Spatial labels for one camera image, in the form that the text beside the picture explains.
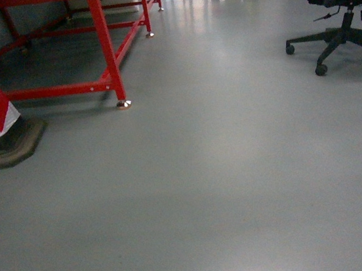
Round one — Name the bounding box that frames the red metal table frame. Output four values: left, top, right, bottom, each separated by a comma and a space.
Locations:
0, 0, 176, 125

